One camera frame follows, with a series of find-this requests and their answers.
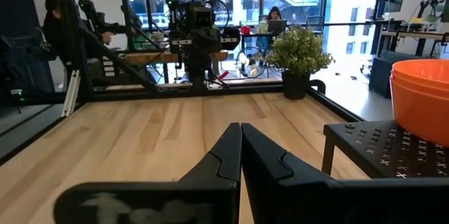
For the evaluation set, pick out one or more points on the black floor cabinet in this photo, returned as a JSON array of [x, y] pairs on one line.
[[380, 76]]

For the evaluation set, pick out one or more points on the black perforated metal rack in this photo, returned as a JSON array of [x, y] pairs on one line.
[[379, 146]]

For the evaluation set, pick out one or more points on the person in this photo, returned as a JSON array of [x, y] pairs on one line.
[[56, 31], [274, 13]]

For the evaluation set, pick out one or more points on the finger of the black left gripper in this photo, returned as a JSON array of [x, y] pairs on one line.
[[193, 57], [204, 57]]

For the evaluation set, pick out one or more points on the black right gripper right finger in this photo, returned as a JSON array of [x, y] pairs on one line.
[[280, 196]]

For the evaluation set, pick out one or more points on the small green potted plant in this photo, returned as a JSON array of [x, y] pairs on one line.
[[298, 52]]

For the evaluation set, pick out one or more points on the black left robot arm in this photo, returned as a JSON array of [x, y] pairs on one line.
[[196, 76]]

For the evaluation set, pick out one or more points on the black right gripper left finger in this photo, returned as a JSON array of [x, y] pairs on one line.
[[217, 182]]

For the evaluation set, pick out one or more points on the long light desk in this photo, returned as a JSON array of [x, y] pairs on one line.
[[414, 35]]

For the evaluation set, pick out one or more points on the dark office chair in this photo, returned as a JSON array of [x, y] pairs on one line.
[[24, 66]]

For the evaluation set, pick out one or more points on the orange mini plastic bowl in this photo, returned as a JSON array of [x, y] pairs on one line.
[[421, 76], [421, 66], [421, 111]]

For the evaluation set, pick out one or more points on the red cup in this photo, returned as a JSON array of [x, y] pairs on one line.
[[246, 30]]

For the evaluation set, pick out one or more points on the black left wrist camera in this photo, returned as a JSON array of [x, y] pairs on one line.
[[203, 17]]

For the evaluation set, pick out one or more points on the wooden background table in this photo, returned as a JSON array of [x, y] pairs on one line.
[[158, 57]]

